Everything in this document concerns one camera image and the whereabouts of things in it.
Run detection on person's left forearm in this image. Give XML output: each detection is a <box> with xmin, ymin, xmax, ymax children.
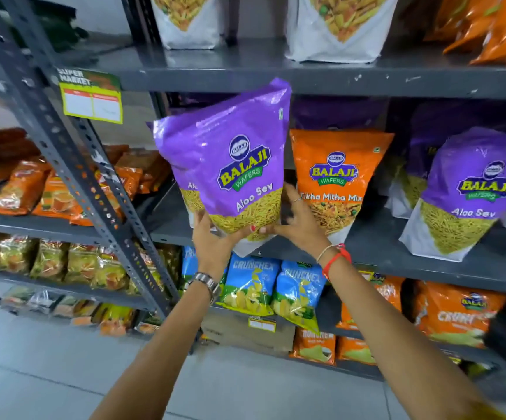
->
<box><xmin>90</xmin><ymin>277</ymin><xmax>219</xmax><ymax>420</ymax></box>

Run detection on dark green packets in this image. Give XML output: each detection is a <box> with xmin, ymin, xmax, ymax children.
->
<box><xmin>7</xmin><ymin>0</ymin><xmax>89</xmax><ymax>54</ymax></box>

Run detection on small orange chips packet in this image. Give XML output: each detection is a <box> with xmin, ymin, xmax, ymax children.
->
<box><xmin>289</xmin><ymin>327</ymin><xmax>337</xmax><ymax>366</ymax></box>
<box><xmin>336</xmin><ymin>336</ymin><xmax>377</xmax><ymax>366</ymax></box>

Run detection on orange snack mix packet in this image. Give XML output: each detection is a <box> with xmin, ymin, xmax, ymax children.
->
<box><xmin>289</xmin><ymin>128</ymin><xmax>395</xmax><ymax>246</ymax></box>

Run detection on row of yellow green packets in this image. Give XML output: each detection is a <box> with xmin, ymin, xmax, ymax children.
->
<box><xmin>0</xmin><ymin>229</ymin><xmax>182</xmax><ymax>295</ymax></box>

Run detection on person's right hand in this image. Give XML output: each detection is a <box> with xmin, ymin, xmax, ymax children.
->
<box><xmin>259</xmin><ymin>183</ymin><xmax>340</xmax><ymax>263</ymax></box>

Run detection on small yellow price label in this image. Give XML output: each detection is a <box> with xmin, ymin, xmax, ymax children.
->
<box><xmin>248</xmin><ymin>316</ymin><xmax>277</xmax><ymax>334</ymax></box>

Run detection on purple snack packet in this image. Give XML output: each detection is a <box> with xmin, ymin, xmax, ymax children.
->
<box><xmin>385</xmin><ymin>100</ymin><xmax>468</xmax><ymax>220</ymax></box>
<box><xmin>153</xmin><ymin>77</ymin><xmax>292</xmax><ymax>258</ymax></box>
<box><xmin>398</xmin><ymin>126</ymin><xmax>506</xmax><ymax>263</ymax></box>
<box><xmin>291</xmin><ymin>97</ymin><xmax>390</xmax><ymax>132</ymax></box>

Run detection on silver wristwatch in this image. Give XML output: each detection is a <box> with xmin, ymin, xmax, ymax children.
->
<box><xmin>187</xmin><ymin>271</ymin><xmax>222</xmax><ymax>306</ymax></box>

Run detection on row of mixed small packets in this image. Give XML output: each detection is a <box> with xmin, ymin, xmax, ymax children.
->
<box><xmin>0</xmin><ymin>285</ymin><xmax>164</xmax><ymax>338</ymax></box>

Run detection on red thread bracelet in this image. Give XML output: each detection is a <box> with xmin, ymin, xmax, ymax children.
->
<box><xmin>322</xmin><ymin>244</ymin><xmax>352</xmax><ymax>282</ymax></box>

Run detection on person's left hand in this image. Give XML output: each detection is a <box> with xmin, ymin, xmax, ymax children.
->
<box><xmin>191</xmin><ymin>210</ymin><xmax>259</xmax><ymax>281</ymax></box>

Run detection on grey metal shelf rack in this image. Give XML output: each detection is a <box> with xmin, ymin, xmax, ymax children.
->
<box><xmin>0</xmin><ymin>0</ymin><xmax>506</xmax><ymax>383</ymax></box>
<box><xmin>0</xmin><ymin>70</ymin><xmax>179</xmax><ymax>328</ymax></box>

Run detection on person's right forearm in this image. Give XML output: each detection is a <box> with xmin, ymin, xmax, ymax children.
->
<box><xmin>323</xmin><ymin>254</ymin><xmax>506</xmax><ymax>420</ymax></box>

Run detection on blue chips packet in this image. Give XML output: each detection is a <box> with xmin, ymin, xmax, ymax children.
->
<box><xmin>272</xmin><ymin>259</ymin><xmax>328</xmax><ymax>334</ymax></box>
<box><xmin>215</xmin><ymin>253</ymin><xmax>281</xmax><ymax>317</ymax></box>
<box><xmin>179</xmin><ymin>245</ymin><xmax>200</xmax><ymax>294</ymax></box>

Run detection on pile of orange noodle packets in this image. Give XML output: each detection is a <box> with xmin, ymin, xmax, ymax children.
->
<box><xmin>0</xmin><ymin>127</ymin><xmax>171</xmax><ymax>228</ymax></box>

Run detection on white snack mix packet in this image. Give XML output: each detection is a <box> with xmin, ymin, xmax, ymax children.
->
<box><xmin>149</xmin><ymin>0</ymin><xmax>224</xmax><ymax>51</ymax></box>
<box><xmin>284</xmin><ymin>0</ymin><xmax>400</xmax><ymax>64</ymax></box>

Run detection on thin silver bangle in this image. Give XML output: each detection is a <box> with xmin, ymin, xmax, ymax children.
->
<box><xmin>316</xmin><ymin>243</ymin><xmax>340</xmax><ymax>264</ymax></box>

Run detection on green yellow shelf label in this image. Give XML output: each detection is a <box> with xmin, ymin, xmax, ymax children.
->
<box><xmin>56</xmin><ymin>67</ymin><xmax>124</xmax><ymax>125</ymax></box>

